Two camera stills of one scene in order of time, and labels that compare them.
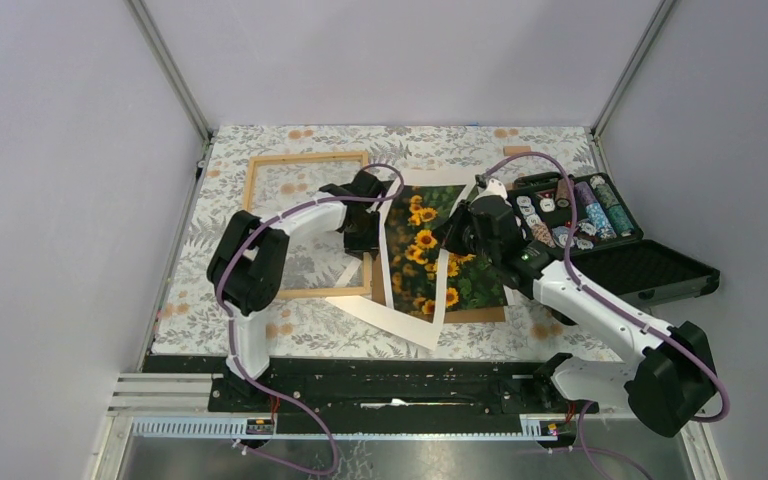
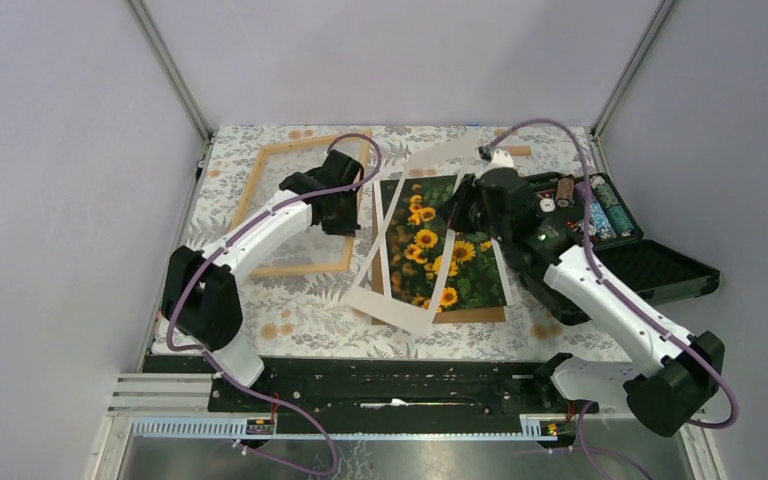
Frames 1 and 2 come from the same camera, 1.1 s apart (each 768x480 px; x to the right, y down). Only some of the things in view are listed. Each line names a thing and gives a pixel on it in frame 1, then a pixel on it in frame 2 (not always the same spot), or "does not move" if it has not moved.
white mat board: (380, 307) → (354, 293)
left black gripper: (369, 244) → (349, 227)
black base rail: (316, 388) does not move
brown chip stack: (562, 199) does not move
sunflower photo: (415, 259) does not move
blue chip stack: (600, 220) does not move
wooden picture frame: (345, 294) → (311, 250)
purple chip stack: (583, 193) does not move
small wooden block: (514, 150) does not move
